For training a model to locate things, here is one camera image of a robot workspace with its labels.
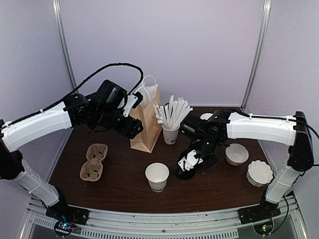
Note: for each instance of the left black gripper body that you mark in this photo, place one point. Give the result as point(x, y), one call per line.
point(129, 129)

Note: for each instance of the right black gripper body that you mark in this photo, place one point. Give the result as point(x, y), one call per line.
point(214, 160)

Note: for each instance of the brown paper bag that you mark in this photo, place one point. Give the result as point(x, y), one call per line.
point(146, 140)

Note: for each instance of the white paper coffee cup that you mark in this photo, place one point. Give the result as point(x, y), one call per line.
point(157, 175)

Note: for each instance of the cardboard cup carrier tray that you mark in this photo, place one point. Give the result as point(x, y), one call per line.
point(92, 169)

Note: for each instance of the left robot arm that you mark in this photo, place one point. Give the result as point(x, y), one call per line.
point(109, 107)

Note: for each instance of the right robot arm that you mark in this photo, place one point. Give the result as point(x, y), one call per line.
point(207, 134)

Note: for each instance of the white round bowl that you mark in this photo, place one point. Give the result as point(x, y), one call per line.
point(236, 154)

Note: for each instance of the stack of black lids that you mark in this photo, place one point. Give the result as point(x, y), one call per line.
point(184, 175)

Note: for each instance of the stack of white paper cups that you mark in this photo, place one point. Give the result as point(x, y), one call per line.
point(206, 116)

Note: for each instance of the paper cup holding straws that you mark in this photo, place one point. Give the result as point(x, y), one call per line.
point(170, 133)

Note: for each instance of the bundle of wrapped straws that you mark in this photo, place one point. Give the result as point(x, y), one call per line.
point(172, 114)

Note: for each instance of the white scalloped bowl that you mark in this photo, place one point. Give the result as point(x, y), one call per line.
point(259, 173)

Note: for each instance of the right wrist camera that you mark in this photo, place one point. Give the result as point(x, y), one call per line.
point(188, 160)

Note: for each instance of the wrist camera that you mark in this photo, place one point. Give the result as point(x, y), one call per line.
point(188, 160)
point(133, 100)

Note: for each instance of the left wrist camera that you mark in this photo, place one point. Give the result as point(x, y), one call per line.
point(133, 100)

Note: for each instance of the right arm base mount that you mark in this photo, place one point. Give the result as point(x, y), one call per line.
point(261, 218)

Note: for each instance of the aluminium front rail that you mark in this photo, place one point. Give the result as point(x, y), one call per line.
point(220, 224)

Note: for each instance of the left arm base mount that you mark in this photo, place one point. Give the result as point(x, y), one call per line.
point(68, 221)

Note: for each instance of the left metal wall post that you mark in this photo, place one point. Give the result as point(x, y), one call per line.
point(63, 42)

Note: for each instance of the metal wall post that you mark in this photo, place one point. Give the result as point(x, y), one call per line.
point(63, 42)
point(263, 29)

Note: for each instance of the right metal wall post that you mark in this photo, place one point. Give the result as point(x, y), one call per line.
point(263, 29)

